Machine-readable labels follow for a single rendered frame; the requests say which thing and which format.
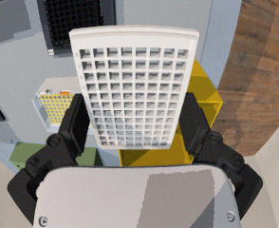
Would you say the yellow waste bin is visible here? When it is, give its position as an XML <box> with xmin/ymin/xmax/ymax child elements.
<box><xmin>119</xmin><ymin>59</ymin><xmax>223</xmax><ymax>166</ymax></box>

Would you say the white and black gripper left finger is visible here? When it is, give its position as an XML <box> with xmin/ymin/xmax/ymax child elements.
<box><xmin>7</xmin><ymin>93</ymin><xmax>90</xmax><ymax>226</ymax></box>

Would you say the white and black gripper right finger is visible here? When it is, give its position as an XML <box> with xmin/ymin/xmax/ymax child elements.
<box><xmin>178</xmin><ymin>92</ymin><xmax>263</xmax><ymax>220</ymax></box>

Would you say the white multi-well plate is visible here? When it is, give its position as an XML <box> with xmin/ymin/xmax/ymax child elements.
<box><xmin>69</xmin><ymin>25</ymin><xmax>199</xmax><ymax>149</ymax></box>

